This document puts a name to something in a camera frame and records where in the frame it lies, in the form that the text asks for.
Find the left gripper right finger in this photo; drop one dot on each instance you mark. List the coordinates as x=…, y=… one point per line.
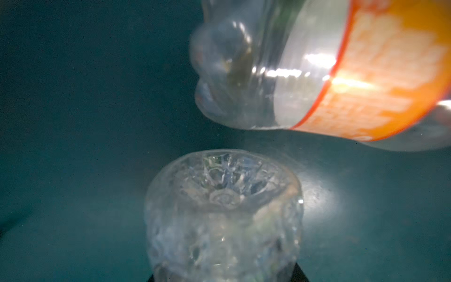
x=298, y=275

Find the Pocari Sweat bottle blue label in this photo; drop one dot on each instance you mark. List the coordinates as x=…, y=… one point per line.
x=223, y=216

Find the orange label bottle orange cap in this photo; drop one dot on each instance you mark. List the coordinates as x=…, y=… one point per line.
x=375, y=72

